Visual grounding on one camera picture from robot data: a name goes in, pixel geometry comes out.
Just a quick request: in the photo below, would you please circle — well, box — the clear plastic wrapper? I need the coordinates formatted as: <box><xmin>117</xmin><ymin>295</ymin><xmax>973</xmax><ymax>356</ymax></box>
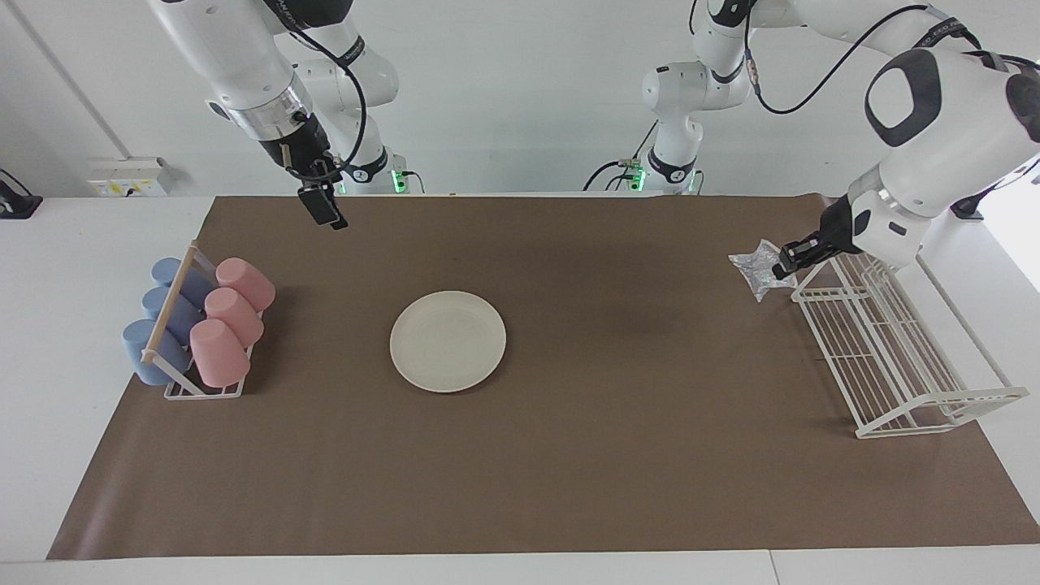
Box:
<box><xmin>729</xmin><ymin>240</ymin><xmax>801</xmax><ymax>303</ymax></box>

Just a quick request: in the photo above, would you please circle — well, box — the cream round plate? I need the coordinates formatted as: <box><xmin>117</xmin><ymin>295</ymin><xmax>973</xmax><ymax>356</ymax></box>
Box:
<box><xmin>390</xmin><ymin>291</ymin><xmax>507</xmax><ymax>394</ymax></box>

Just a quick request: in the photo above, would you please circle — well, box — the pink plastic cup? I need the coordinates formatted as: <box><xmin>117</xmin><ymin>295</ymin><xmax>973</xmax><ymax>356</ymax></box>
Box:
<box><xmin>215</xmin><ymin>258</ymin><xmax>276</xmax><ymax>313</ymax></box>
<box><xmin>189</xmin><ymin>318</ymin><xmax>251</xmax><ymax>388</ymax></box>
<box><xmin>204</xmin><ymin>288</ymin><xmax>265</xmax><ymax>348</ymax></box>

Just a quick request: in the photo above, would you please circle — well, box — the black stand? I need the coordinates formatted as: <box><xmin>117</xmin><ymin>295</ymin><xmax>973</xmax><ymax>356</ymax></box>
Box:
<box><xmin>947</xmin><ymin>158</ymin><xmax>1040</xmax><ymax>220</ymax></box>

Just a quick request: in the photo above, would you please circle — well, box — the blue plastic cup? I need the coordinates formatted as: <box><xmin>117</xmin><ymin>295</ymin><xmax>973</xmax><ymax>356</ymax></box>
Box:
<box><xmin>142</xmin><ymin>286</ymin><xmax>204</xmax><ymax>346</ymax></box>
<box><xmin>151</xmin><ymin>258</ymin><xmax>216</xmax><ymax>308</ymax></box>
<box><xmin>122</xmin><ymin>319</ymin><xmax>194</xmax><ymax>386</ymax></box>

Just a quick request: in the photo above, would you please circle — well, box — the brown table mat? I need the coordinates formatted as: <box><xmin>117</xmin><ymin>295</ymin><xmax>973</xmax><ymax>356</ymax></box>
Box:
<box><xmin>46</xmin><ymin>193</ymin><xmax>1040</xmax><ymax>561</ymax></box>

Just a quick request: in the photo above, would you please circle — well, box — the black table clamp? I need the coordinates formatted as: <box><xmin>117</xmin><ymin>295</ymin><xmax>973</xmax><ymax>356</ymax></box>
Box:
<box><xmin>0</xmin><ymin>169</ymin><xmax>43</xmax><ymax>219</ymax></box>

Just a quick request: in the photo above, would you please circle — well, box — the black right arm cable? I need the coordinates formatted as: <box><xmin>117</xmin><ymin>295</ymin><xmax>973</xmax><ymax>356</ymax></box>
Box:
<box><xmin>272</xmin><ymin>0</ymin><xmax>368</xmax><ymax>181</ymax></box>

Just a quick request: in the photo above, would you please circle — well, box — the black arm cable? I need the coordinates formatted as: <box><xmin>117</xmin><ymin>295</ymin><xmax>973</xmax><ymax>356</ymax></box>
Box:
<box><xmin>272</xmin><ymin>0</ymin><xmax>368</xmax><ymax>181</ymax></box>
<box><xmin>741</xmin><ymin>4</ymin><xmax>1040</xmax><ymax>115</ymax></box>

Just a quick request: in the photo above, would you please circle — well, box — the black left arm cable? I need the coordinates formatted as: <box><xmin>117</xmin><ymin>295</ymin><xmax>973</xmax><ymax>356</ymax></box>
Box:
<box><xmin>741</xmin><ymin>4</ymin><xmax>1040</xmax><ymax>115</ymax></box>

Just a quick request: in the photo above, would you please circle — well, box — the white wire dish rack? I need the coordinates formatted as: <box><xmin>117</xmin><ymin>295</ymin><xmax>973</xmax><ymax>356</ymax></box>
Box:
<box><xmin>791</xmin><ymin>253</ymin><xmax>1030</xmax><ymax>440</ymax></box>

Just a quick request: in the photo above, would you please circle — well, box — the white wall socket box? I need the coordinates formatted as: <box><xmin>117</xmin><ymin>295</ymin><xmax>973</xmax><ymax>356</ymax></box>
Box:
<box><xmin>88</xmin><ymin>157</ymin><xmax>172</xmax><ymax>197</ymax></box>

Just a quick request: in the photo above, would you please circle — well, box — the white cup rack wooden handle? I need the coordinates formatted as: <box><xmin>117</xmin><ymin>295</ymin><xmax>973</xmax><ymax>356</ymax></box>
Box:
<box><xmin>141</xmin><ymin>240</ymin><xmax>265</xmax><ymax>401</ymax></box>

